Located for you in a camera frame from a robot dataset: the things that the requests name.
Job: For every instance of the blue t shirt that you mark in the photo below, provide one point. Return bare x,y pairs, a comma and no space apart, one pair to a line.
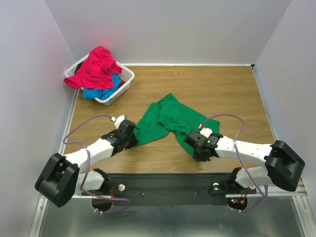
103,94

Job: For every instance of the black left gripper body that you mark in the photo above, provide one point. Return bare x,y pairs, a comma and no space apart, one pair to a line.
131,142

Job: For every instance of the green t shirt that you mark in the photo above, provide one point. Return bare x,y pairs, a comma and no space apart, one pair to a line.
169,115

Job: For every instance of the red t shirt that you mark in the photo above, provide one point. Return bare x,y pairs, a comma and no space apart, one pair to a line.
95,72

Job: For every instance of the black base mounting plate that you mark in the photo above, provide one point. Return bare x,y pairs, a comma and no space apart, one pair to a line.
159,189

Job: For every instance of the aluminium frame rail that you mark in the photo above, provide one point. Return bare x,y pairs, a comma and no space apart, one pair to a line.
67,221

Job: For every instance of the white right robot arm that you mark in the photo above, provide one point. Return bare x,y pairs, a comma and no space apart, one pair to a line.
276,164

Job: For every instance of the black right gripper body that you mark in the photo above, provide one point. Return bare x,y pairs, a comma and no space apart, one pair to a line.
200,153

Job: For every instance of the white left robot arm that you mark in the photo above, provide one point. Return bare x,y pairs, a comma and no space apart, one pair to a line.
67,175

